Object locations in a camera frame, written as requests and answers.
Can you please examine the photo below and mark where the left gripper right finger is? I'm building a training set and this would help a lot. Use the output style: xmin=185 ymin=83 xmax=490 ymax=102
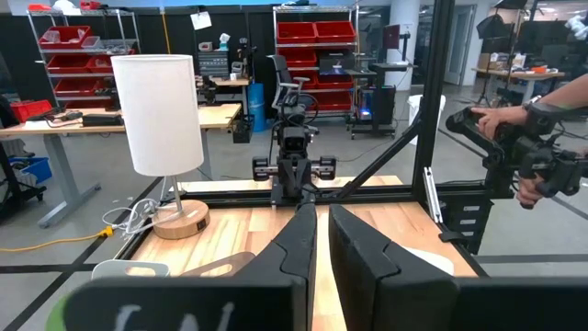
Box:
xmin=328 ymin=203 xmax=460 ymax=331

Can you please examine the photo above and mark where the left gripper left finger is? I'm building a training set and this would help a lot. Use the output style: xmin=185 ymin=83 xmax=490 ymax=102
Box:
xmin=233 ymin=202 xmax=319 ymax=331

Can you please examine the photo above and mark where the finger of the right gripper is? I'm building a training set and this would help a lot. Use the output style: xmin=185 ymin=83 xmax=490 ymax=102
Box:
xmin=278 ymin=158 xmax=295 ymax=200
xmin=294 ymin=158 xmax=311 ymax=200

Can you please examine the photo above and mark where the person's forearm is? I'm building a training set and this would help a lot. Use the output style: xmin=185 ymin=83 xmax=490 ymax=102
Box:
xmin=539 ymin=72 xmax=588 ymax=111

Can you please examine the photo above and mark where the blue cylinder bin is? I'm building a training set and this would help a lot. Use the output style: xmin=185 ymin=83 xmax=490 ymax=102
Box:
xmin=246 ymin=82 xmax=268 ymax=133

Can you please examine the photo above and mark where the wooden top desk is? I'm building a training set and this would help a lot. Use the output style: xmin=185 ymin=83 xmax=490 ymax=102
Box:
xmin=0 ymin=102 xmax=243 ymax=230

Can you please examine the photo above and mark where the white plastic bin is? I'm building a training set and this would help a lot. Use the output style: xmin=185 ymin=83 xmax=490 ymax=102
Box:
xmin=402 ymin=246 xmax=456 ymax=278

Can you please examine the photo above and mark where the red storage bin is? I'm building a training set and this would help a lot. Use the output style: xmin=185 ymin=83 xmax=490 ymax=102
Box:
xmin=316 ymin=90 xmax=354 ymax=111
xmin=314 ymin=20 xmax=357 ymax=45
xmin=316 ymin=73 xmax=356 ymax=90
xmin=53 ymin=78 xmax=109 ymax=97
xmin=39 ymin=25 xmax=93 ymax=50
xmin=47 ymin=54 xmax=91 ymax=74
xmin=277 ymin=21 xmax=318 ymax=45
xmin=86 ymin=54 xmax=114 ymax=74

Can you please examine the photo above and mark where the black office chair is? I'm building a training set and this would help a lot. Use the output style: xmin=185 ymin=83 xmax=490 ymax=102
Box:
xmin=267 ymin=53 xmax=318 ymax=111

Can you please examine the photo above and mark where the black computer tower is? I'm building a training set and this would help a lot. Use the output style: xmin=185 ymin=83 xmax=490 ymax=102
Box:
xmin=370 ymin=85 xmax=397 ymax=128

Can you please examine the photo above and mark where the grey drawer organiser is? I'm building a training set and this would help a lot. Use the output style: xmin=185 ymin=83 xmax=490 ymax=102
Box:
xmin=198 ymin=50 xmax=230 ymax=78

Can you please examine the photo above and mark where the white shade table lamp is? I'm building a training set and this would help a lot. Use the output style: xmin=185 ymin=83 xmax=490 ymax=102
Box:
xmin=110 ymin=53 xmax=211 ymax=241

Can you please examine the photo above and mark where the white waste bin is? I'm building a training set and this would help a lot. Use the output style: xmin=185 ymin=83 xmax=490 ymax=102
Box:
xmin=406 ymin=94 xmax=447 ymax=146

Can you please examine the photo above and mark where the black box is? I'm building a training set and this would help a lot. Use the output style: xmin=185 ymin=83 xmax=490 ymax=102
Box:
xmin=81 ymin=113 xmax=125 ymax=128

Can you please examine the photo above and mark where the grey plastic bin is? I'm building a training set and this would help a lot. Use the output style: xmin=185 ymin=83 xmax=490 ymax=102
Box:
xmin=90 ymin=259 xmax=171 ymax=280

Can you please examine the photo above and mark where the person's hand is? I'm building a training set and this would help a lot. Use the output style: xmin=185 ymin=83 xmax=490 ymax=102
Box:
xmin=470 ymin=104 xmax=529 ymax=142
xmin=514 ymin=173 xmax=560 ymax=211

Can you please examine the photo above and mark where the blue storage bin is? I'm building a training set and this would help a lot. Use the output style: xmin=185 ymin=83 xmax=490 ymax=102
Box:
xmin=8 ymin=155 xmax=53 ymax=185

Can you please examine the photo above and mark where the red crate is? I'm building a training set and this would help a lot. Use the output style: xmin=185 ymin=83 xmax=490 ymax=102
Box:
xmin=9 ymin=99 xmax=54 ymax=123

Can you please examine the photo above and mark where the wooden work table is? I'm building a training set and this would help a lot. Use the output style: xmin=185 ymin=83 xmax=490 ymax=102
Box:
xmin=471 ymin=66 xmax=566 ymax=105

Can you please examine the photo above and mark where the black studio softbox light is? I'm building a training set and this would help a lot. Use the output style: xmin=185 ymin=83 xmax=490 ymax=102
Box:
xmin=476 ymin=13 xmax=511 ymax=107

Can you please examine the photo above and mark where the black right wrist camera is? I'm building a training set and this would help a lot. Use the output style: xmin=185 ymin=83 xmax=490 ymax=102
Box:
xmin=280 ymin=126 xmax=308 ymax=155

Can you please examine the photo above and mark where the black wire basket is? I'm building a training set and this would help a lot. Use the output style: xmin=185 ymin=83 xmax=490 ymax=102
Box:
xmin=232 ymin=114 xmax=255 ymax=144

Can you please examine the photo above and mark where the white lamp cord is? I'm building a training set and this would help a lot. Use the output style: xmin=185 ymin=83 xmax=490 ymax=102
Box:
xmin=101 ymin=177 xmax=178 ymax=238

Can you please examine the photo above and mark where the metal wire shelf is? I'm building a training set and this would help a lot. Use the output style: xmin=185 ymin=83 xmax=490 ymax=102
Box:
xmin=26 ymin=7 xmax=139 ymax=111
xmin=272 ymin=3 xmax=360 ymax=119

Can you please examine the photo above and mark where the black aluminium rig frame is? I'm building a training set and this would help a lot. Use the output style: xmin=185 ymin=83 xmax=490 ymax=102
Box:
xmin=112 ymin=0 xmax=491 ymax=280

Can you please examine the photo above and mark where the yellow extension cable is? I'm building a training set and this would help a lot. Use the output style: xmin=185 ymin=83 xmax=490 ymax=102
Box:
xmin=0 ymin=225 xmax=115 ymax=253

